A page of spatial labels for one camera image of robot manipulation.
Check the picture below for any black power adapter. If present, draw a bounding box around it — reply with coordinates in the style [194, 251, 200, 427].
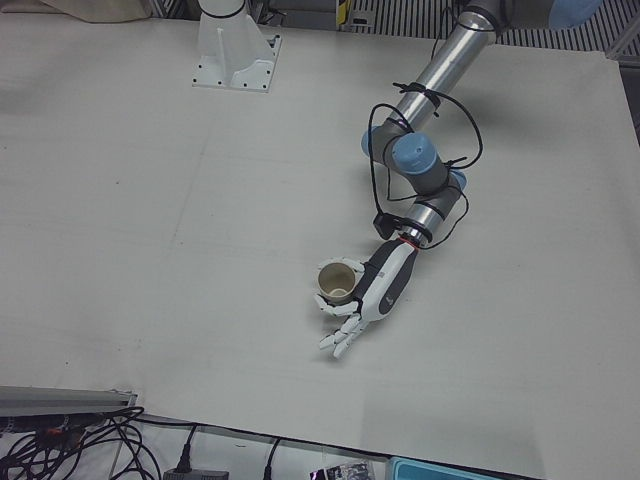
[163, 467, 231, 480]

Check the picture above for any beige paper cup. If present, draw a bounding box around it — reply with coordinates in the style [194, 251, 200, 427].
[315, 262, 359, 306]

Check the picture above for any black white label pack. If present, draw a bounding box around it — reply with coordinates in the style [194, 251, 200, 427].
[308, 462, 376, 480]

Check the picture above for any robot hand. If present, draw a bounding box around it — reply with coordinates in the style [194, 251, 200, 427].
[311, 239, 421, 360]

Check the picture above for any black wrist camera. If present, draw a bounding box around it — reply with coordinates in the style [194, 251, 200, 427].
[373, 212, 409, 240]

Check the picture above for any aluminium frame profile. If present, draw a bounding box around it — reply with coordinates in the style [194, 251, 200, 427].
[606, 27, 640, 64]

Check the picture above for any aluminium profile post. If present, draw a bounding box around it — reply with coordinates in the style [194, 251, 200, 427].
[0, 384, 139, 417]

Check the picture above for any white pedestal mount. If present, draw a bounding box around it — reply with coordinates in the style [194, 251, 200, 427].
[191, 0, 282, 96]

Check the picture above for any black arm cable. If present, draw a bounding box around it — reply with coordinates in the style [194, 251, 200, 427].
[368, 79, 484, 251]

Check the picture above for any white table cover sheet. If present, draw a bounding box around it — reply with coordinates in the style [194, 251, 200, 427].
[0, 0, 640, 480]

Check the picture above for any light blue plastic bin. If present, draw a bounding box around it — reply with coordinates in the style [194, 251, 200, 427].
[388, 455, 534, 480]

